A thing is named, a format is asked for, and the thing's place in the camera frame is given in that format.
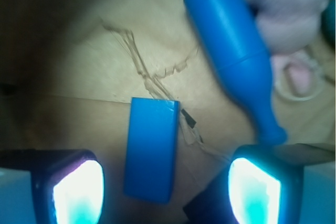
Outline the blue rectangular block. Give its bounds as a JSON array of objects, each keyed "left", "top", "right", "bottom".
[{"left": 124, "top": 98, "right": 180, "bottom": 204}]

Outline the pink plush bunny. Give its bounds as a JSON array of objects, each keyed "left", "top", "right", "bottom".
[{"left": 245, "top": 0, "right": 329, "bottom": 101}]

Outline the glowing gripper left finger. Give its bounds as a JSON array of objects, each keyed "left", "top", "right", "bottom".
[{"left": 1, "top": 149, "right": 104, "bottom": 223}]

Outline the teal rubber ball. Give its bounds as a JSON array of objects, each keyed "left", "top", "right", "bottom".
[{"left": 321, "top": 0, "right": 335, "bottom": 47}]

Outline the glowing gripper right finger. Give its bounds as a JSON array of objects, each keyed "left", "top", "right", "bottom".
[{"left": 228, "top": 143, "right": 335, "bottom": 223}]

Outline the blue plastic bottle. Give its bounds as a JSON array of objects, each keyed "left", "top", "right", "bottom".
[{"left": 183, "top": 0, "right": 287, "bottom": 146}]

